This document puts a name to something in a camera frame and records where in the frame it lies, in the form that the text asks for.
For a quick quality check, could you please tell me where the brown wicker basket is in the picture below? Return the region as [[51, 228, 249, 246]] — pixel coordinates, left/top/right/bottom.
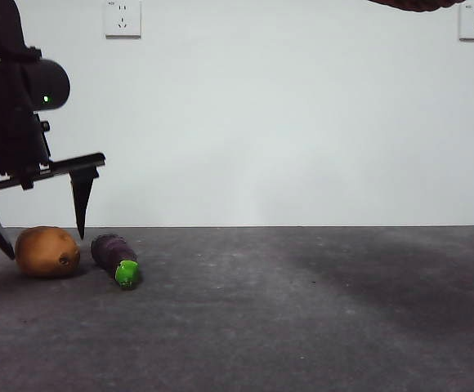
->
[[367, 0, 467, 13]]

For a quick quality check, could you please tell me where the brown potato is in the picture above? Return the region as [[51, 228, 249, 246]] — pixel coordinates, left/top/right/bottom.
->
[[15, 226, 81, 279]]

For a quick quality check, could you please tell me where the purple eggplant with green stem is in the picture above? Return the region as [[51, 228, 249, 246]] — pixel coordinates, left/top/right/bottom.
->
[[90, 233, 142, 291]]

